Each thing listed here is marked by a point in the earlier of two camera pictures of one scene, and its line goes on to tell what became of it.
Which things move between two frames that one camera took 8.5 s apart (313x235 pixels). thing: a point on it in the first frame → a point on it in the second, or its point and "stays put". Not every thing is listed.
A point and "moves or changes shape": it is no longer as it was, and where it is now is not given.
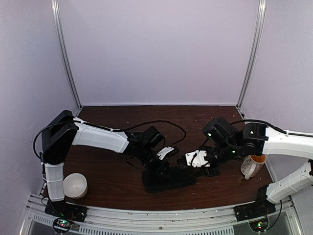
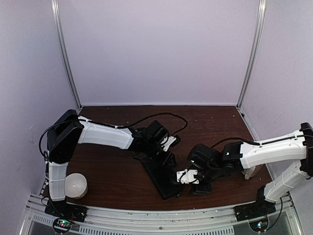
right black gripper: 209,172 → 202,190
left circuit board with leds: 61,224 stays put
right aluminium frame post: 261,17 stays put
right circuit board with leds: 259,225 stays put
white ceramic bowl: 75,185 stays put
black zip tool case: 176,178 moves or changes shape
